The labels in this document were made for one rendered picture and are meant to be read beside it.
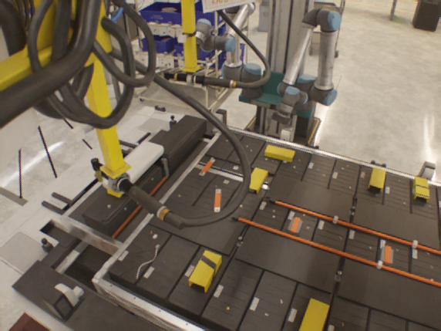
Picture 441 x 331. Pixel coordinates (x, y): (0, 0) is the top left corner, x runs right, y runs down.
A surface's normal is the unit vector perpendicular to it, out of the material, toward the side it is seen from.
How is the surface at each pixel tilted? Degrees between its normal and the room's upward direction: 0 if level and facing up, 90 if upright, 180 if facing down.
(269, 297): 0
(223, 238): 0
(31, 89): 58
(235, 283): 0
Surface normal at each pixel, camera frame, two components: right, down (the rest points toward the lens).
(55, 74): 0.81, -0.25
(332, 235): 0.00, -0.77
